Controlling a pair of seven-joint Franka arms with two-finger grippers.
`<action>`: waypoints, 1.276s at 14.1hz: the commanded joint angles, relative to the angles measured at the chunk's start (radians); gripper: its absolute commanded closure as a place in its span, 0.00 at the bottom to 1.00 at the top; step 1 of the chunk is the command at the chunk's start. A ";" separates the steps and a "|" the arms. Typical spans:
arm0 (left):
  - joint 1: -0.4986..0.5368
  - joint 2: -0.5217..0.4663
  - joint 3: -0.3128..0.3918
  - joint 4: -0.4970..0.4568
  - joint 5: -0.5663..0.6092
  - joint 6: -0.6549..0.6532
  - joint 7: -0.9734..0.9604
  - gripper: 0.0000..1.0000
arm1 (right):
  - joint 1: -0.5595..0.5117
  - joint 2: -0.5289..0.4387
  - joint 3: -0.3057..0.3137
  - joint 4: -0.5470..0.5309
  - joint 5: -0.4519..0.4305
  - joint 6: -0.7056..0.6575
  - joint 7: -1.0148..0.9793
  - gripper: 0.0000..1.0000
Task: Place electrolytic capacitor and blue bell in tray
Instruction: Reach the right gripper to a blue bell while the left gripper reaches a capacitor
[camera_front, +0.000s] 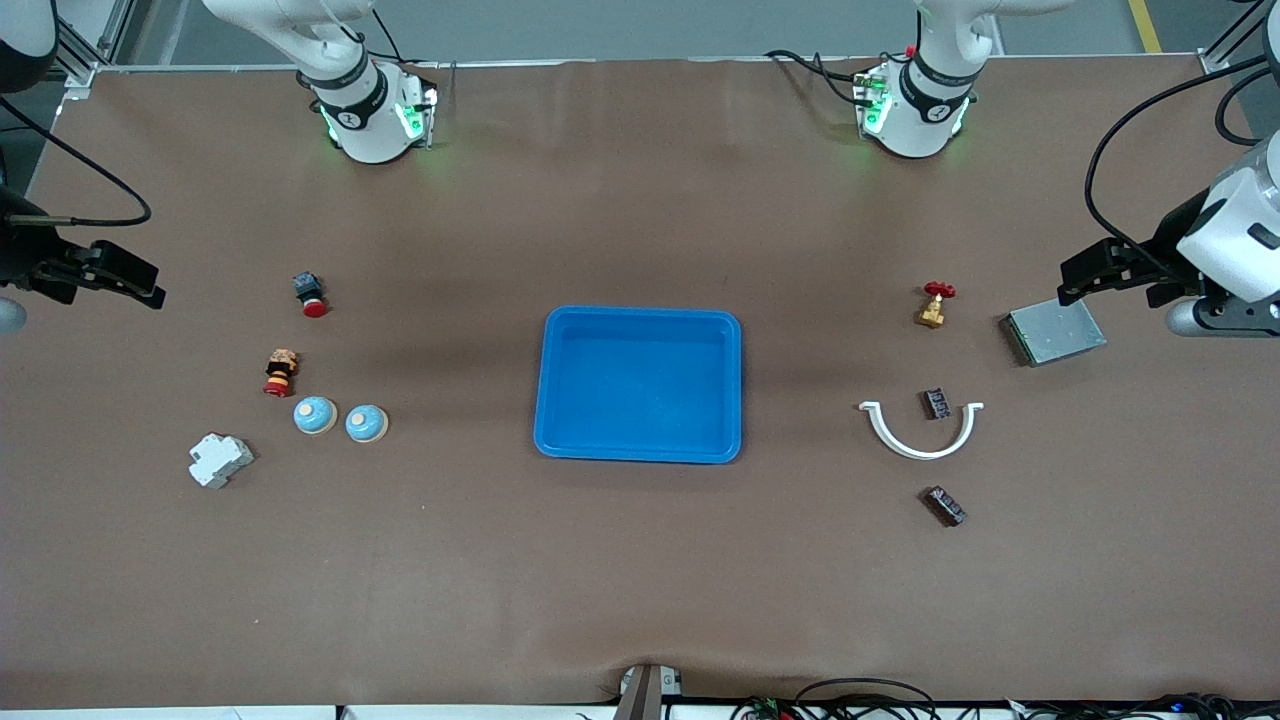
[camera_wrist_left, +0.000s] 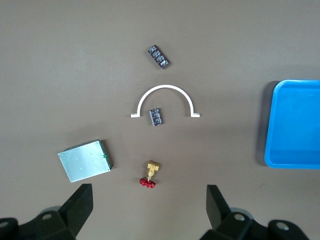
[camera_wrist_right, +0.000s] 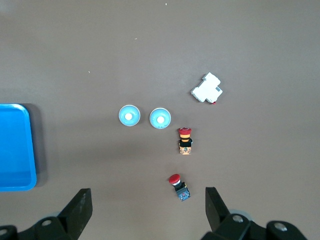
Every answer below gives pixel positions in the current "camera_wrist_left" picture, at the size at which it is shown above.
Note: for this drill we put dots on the white arched pipe clamp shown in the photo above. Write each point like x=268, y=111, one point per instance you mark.
x=167, y=87

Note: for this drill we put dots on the silver metal power supply box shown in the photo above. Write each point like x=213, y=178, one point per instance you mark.
x=85, y=161

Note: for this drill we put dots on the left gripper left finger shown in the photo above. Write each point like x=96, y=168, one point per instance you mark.
x=72, y=212

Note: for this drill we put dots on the brown table cover mat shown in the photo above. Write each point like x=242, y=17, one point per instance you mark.
x=75, y=75

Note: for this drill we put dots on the blue plastic tray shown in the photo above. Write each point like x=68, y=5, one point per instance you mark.
x=295, y=125

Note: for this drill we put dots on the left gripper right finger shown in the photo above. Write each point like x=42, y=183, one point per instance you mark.
x=220, y=215

